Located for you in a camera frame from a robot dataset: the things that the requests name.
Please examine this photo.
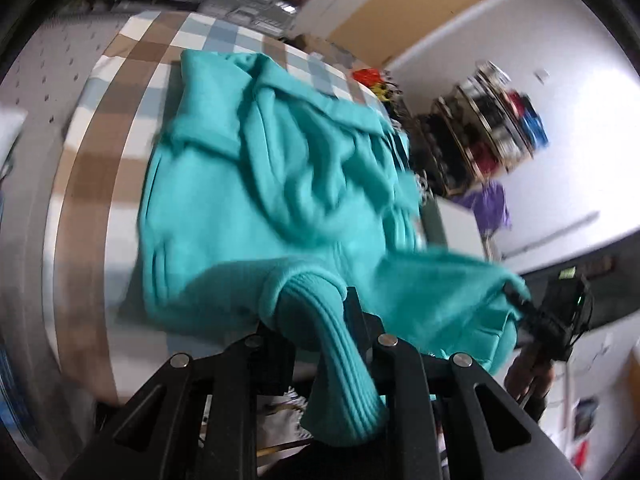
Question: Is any teal fleece jacket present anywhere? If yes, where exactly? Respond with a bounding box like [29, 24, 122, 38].
[139, 50, 525, 445]

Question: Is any wall light switch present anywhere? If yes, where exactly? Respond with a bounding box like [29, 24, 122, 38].
[534, 70, 550, 84]

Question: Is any purple bag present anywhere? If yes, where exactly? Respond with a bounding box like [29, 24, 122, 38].
[451, 180, 512, 238]

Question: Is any white upright suitcase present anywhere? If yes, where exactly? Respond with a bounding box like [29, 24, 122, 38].
[283, 0, 369, 39]

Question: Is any wooden door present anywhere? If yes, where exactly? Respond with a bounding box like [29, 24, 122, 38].
[330, 0, 483, 67]

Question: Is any wooden shoe rack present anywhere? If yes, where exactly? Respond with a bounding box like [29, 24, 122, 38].
[419, 61, 549, 197]

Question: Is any orange plastic bag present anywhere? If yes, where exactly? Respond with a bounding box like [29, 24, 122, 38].
[352, 68, 384, 88]

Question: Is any silver flat suitcase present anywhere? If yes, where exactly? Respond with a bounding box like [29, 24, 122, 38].
[198, 0, 297, 38]

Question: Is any grey storage box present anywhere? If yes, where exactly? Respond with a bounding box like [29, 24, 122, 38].
[420, 196, 486, 260]

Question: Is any checkered bed blanket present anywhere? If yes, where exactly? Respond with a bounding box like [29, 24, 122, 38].
[42, 11, 380, 403]

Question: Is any person right hand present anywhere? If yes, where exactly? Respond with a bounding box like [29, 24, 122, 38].
[504, 344, 555, 410]

